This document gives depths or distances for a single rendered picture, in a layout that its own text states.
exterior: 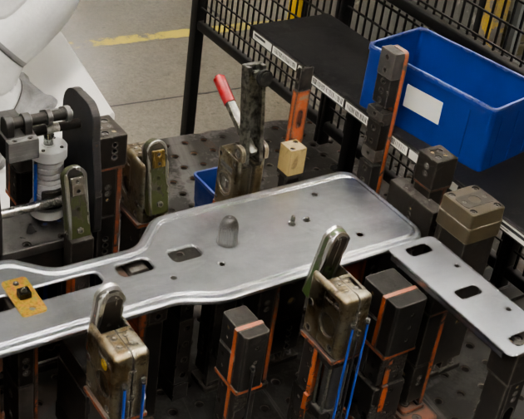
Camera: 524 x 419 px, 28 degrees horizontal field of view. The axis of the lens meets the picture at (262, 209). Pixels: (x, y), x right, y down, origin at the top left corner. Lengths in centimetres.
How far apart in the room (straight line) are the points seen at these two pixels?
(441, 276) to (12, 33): 91
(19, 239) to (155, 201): 23
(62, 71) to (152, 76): 221
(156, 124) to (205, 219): 231
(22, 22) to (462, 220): 88
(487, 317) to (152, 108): 266
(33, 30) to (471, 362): 103
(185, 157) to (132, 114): 162
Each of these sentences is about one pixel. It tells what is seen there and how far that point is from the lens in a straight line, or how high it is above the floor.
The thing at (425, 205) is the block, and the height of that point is 100.
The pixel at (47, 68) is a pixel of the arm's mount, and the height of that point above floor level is 97.
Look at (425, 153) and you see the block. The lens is 184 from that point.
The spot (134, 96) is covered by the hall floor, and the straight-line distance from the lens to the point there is 419.
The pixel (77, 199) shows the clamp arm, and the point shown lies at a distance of 163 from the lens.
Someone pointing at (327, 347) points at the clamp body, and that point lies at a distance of 158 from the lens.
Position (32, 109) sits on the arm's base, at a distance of 211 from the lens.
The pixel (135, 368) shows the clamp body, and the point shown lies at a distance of 138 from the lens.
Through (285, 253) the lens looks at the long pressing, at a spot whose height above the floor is 100.
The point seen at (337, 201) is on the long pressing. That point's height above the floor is 100.
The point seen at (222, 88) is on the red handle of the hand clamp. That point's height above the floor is 113.
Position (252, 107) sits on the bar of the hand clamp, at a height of 114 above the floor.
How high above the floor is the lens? 196
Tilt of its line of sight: 33 degrees down
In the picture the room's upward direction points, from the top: 8 degrees clockwise
